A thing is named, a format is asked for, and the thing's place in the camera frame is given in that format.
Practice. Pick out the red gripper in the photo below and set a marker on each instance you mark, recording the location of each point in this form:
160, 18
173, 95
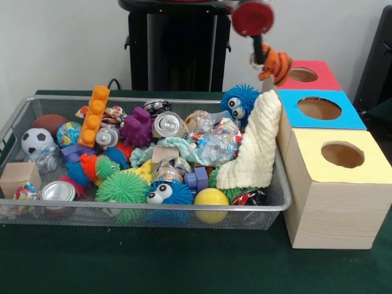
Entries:
252, 18

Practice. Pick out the orange striped tiger plush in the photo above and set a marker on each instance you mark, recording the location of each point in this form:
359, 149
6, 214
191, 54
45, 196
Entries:
277, 64

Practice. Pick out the blue spiky ball with eyes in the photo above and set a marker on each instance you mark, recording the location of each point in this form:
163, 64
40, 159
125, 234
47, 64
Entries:
177, 196
243, 98

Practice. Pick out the cream waffle cloth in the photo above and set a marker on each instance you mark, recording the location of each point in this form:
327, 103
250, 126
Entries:
257, 153

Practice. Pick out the purple spiky toy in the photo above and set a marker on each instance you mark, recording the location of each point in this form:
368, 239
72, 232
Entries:
137, 127

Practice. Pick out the wooden three-hole box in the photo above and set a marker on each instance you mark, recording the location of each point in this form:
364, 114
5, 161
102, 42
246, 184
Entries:
337, 214

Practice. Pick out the clear mesh bin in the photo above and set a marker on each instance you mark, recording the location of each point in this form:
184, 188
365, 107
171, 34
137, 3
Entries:
92, 219

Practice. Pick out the black upright panel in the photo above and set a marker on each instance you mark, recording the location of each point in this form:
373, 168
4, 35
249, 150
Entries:
376, 61

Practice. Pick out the dark green table cloth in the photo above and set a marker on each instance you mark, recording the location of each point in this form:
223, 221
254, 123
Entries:
153, 263
382, 111

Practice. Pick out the yellow ball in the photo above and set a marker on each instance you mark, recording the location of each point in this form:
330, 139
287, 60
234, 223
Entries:
211, 199

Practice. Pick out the orange toy brick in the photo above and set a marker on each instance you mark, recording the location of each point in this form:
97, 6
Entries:
93, 119

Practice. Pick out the green spiky ball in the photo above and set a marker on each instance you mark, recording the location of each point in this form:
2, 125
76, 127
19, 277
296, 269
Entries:
122, 188

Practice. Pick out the brown toy football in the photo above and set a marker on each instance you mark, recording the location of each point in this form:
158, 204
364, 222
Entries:
49, 121

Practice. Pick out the black and white soccer ball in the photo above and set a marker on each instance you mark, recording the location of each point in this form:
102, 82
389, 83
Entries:
36, 140

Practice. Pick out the silver tin can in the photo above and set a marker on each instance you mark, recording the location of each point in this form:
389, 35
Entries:
58, 191

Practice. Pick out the plain wooden block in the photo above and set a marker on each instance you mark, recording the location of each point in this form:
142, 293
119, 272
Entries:
18, 176

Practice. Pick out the colourful confetti ball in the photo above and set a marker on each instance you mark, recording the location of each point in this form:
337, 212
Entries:
26, 190

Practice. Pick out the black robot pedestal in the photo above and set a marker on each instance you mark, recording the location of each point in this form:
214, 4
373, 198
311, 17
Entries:
183, 46

